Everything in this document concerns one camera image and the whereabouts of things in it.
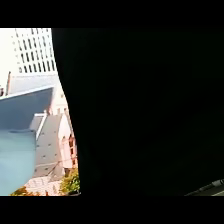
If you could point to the light blue shirt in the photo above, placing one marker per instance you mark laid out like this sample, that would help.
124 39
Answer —
16 156

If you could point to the black garment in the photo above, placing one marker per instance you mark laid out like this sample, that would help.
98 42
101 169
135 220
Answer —
143 110

